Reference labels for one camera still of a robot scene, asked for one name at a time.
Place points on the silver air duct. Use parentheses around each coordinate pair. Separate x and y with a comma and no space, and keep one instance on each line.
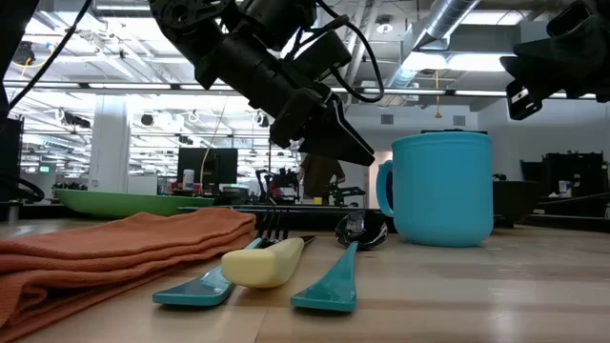
(443,24)

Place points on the blue plastic mug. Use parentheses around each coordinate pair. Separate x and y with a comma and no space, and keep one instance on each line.
(443,190)

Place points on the black aluminium table frame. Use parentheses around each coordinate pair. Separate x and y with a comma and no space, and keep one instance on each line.
(572,223)

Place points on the small metal post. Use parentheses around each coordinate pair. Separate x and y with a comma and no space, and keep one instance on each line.
(14,212)

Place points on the black background gantry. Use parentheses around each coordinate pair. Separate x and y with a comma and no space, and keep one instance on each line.
(453,131)

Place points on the person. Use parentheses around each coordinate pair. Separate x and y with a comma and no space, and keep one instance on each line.
(319,176)

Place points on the white wipes canister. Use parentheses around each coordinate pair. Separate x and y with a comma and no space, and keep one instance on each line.
(188,180)

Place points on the white ceiling sensor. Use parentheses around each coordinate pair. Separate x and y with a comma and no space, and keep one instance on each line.
(384,26)

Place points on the white pillar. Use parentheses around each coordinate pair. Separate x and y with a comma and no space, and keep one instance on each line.
(109,143)

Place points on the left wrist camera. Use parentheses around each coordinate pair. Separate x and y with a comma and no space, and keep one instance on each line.
(324,54)

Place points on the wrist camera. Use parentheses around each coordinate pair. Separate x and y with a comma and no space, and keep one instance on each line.
(324,54)
(572,19)

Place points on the black ceiling device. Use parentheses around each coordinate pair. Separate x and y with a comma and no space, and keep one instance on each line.
(24,52)

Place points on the black bowl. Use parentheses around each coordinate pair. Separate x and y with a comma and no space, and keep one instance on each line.
(517,200)

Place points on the orange cloth napkin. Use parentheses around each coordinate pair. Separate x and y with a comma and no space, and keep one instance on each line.
(95,252)

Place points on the black monitor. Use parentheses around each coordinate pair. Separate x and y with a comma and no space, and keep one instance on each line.
(209,164)

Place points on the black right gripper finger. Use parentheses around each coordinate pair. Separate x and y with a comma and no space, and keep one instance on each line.
(531,107)

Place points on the white container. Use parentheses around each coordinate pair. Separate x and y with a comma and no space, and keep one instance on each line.
(565,188)

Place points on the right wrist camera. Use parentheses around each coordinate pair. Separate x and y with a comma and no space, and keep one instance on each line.
(572,19)

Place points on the green plate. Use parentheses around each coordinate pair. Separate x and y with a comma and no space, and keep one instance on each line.
(119,206)

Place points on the black storage cabinet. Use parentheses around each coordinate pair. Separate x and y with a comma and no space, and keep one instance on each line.
(572,171)

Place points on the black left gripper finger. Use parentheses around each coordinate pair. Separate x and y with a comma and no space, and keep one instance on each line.
(340,145)
(355,127)

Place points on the black background robot arm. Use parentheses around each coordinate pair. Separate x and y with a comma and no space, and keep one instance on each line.
(348,195)
(278,186)

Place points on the long ceiling light strip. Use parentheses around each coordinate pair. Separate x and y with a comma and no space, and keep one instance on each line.
(128,86)

